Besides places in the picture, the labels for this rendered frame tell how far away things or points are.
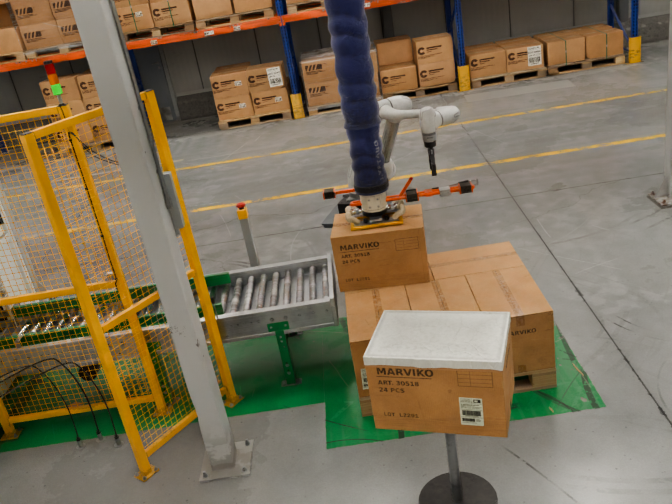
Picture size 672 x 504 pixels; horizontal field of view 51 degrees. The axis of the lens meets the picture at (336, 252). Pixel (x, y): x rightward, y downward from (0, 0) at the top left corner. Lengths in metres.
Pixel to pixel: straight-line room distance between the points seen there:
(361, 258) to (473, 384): 1.72
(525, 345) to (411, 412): 1.28
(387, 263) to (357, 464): 1.30
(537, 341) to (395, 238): 1.07
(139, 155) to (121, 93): 0.29
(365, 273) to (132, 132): 1.91
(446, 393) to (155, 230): 1.60
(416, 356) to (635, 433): 1.61
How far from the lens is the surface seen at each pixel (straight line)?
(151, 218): 3.57
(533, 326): 4.31
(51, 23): 12.20
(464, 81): 11.76
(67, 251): 3.82
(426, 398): 3.21
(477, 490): 3.90
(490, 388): 3.12
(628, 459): 4.14
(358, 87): 4.33
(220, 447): 4.25
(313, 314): 4.59
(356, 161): 4.48
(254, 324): 4.64
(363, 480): 4.07
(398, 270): 4.63
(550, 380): 4.56
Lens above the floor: 2.76
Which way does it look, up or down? 25 degrees down
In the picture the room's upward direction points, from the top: 10 degrees counter-clockwise
